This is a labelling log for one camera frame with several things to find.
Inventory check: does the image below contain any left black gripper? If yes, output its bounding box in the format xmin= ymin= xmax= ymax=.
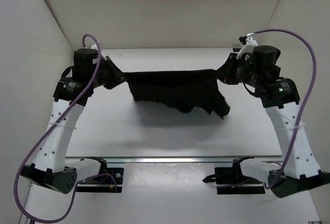
xmin=93 ymin=51 xmax=132 ymax=85

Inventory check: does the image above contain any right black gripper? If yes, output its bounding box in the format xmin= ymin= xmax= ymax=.
xmin=213 ymin=53 xmax=260 ymax=87

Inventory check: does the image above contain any black skirt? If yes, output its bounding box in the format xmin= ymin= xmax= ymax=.
xmin=125 ymin=69 xmax=230 ymax=118

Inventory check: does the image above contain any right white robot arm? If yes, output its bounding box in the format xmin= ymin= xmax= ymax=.
xmin=216 ymin=45 xmax=329 ymax=198

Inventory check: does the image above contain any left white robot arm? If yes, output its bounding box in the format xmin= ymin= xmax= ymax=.
xmin=20 ymin=48 xmax=125 ymax=194

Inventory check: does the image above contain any aluminium table rail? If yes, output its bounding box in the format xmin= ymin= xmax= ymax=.
xmin=65 ymin=156 xmax=240 ymax=164

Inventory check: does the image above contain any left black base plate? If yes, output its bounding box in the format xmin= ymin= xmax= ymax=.
xmin=76 ymin=164 xmax=124 ymax=193

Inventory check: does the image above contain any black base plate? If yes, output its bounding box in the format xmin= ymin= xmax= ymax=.
xmin=202 ymin=167 xmax=266 ymax=195
xmin=76 ymin=164 xmax=124 ymax=193

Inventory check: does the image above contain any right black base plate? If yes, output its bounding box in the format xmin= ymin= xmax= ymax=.
xmin=202 ymin=167 xmax=266 ymax=195

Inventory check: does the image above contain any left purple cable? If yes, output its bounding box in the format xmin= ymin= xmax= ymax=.
xmin=14 ymin=34 xmax=118 ymax=221

